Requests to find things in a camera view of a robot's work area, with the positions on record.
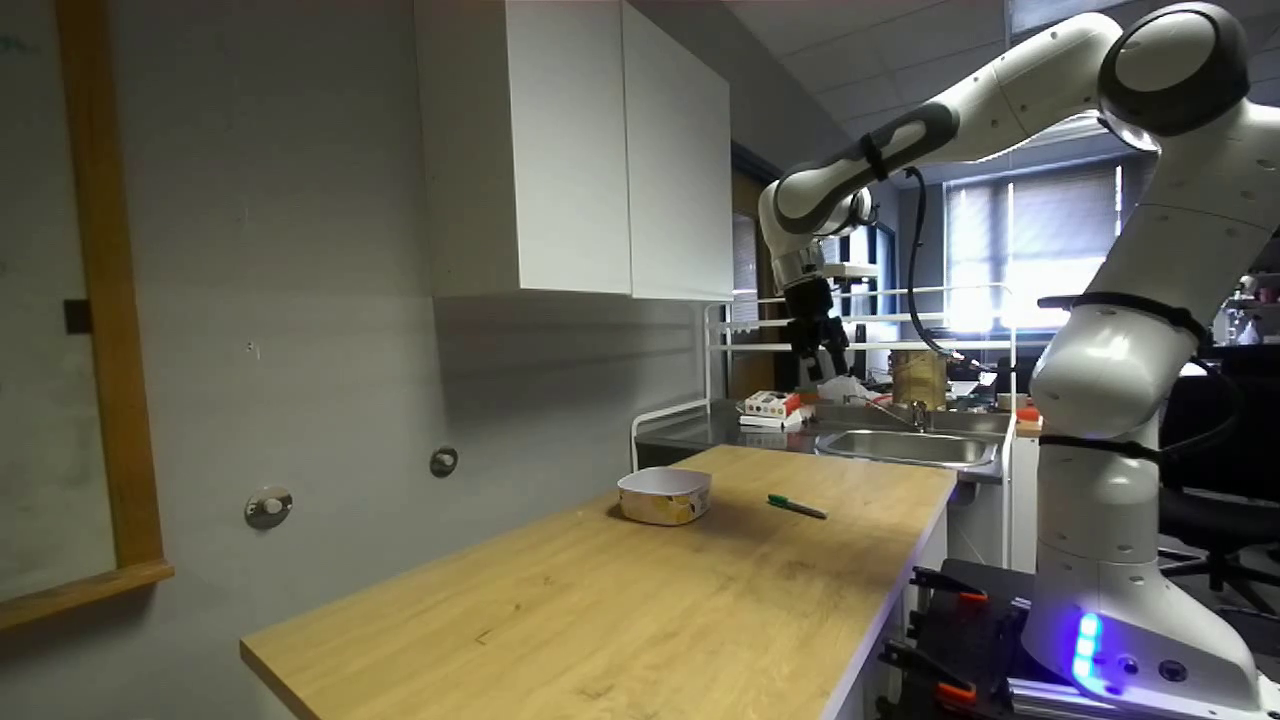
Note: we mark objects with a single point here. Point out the wooden framed whiteboard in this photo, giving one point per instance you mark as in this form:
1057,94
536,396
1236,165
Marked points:
76,483

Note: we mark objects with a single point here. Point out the white wall cabinet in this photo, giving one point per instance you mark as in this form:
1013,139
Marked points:
573,144

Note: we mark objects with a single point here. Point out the black orange clamp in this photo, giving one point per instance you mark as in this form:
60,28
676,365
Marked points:
958,648

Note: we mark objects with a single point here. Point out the metal wall knob left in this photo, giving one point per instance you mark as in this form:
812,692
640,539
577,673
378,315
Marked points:
265,509

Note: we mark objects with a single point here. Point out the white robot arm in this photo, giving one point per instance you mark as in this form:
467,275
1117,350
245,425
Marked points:
1105,621

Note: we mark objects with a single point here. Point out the green Sharpie marker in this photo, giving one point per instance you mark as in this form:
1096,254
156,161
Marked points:
794,507

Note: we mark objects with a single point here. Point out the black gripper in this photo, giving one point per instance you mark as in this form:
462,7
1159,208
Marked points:
812,332

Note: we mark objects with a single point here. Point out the stainless steel sink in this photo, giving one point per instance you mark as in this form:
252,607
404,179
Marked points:
963,452

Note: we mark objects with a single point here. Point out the metal wall knob right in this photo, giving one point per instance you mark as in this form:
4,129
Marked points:
440,461

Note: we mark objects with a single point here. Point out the round metal tin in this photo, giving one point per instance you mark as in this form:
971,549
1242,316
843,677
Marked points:
664,499

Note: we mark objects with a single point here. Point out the brown paper bag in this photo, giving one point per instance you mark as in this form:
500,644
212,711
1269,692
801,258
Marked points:
918,376

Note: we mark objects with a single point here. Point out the metal wall knob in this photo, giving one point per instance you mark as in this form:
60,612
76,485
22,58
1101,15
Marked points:
440,461
265,509

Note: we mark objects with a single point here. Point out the black office chair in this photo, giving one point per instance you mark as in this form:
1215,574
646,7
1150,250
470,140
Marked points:
1222,464

